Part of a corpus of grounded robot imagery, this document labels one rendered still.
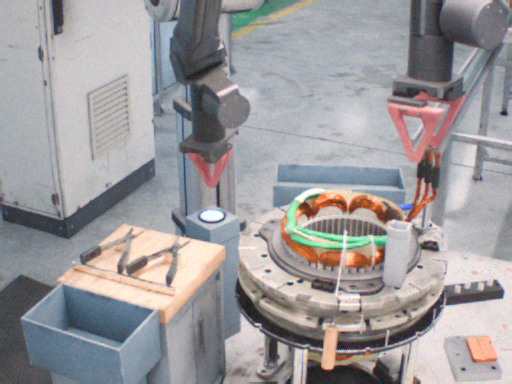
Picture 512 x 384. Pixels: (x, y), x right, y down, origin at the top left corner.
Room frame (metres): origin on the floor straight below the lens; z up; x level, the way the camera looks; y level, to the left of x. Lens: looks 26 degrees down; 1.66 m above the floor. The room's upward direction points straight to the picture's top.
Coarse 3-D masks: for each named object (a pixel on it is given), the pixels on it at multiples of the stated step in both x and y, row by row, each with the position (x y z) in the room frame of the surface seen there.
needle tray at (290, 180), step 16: (288, 176) 1.37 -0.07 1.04; (304, 176) 1.37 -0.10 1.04; (320, 176) 1.36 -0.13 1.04; (336, 176) 1.36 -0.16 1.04; (352, 176) 1.36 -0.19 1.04; (368, 176) 1.36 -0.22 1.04; (384, 176) 1.35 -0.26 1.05; (400, 176) 1.32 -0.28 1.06; (288, 192) 1.26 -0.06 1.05; (368, 192) 1.25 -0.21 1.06; (384, 192) 1.25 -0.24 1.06; (400, 192) 1.25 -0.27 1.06
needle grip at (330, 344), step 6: (330, 330) 0.82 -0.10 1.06; (336, 330) 0.82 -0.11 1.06; (330, 336) 0.82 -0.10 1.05; (336, 336) 0.82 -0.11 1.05; (324, 342) 0.82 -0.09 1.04; (330, 342) 0.81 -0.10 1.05; (336, 342) 0.82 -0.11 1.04; (324, 348) 0.82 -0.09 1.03; (330, 348) 0.81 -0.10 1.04; (324, 354) 0.81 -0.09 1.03; (330, 354) 0.81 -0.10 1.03; (324, 360) 0.81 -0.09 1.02; (330, 360) 0.81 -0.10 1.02; (324, 366) 0.81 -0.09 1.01; (330, 366) 0.80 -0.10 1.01
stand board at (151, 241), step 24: (144, 240) 1.06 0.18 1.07; (168, 240) 1.06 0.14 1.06; (192, 240) 1.06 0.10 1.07; (96, 264) 0.98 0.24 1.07; (168, 264) 0.99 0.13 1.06; (192, 264) 0.99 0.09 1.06; (216, 264) 1.01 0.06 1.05; (96, 288) 0.91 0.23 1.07; (120, 288) 0.92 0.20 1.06; (192, 288) 0.94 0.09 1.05; (168, 312) 0.87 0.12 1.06
